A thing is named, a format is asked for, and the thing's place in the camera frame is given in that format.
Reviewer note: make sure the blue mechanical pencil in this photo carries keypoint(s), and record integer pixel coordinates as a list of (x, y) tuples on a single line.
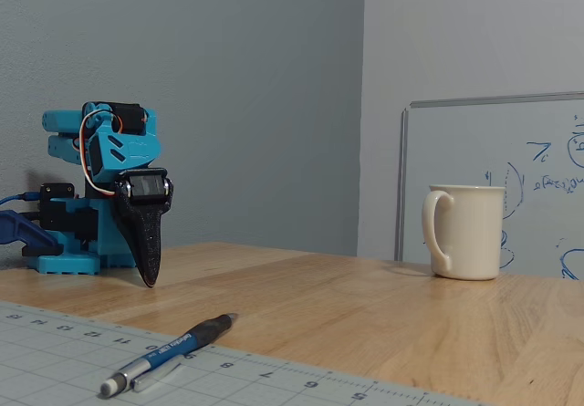
[(182, 343)]

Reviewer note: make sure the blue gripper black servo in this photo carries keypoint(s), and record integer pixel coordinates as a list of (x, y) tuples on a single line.
[(147, 188)]

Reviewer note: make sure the cream ceramic mug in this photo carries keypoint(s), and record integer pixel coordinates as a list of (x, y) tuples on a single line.
[(474, 232)]

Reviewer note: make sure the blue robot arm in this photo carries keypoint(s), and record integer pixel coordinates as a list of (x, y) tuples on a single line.
[(68, 251)]

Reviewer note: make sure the grey cutting mat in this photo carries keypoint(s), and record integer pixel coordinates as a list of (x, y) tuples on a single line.
[(68, 360)]

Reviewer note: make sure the dark blue table clamp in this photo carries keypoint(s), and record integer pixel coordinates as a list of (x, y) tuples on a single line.
[(27, 237)]

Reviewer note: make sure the whiteboard with blue writing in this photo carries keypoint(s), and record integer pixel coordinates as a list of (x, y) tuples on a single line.
[(538, 223)]

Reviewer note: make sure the black controller board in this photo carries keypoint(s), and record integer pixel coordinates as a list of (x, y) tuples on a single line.
[(55, 205)]

